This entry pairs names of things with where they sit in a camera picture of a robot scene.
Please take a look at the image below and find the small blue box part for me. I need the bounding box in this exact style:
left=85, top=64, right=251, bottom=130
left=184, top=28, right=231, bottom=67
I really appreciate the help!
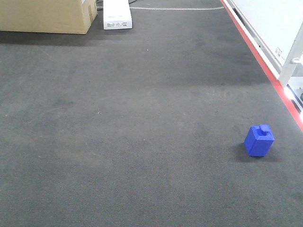
left=244, top=124, right=275, bottom=157

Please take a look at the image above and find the long white carton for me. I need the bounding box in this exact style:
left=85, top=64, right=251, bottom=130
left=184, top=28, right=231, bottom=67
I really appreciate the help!
left=103, top=0, right=133, bottom=30

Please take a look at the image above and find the brown cardboard box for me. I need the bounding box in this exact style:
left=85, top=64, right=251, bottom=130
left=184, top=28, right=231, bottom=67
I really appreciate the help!
left=0, top=0, right=98, bottom=34

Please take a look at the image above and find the red and white conveyor rail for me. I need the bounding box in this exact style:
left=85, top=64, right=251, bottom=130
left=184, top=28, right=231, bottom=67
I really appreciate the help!
left=221, top=0, right=303, bottom=131

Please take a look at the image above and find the white metal post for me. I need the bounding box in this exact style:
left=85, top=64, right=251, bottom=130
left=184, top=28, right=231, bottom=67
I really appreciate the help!
left=278, top=24, right=303, bottom=87

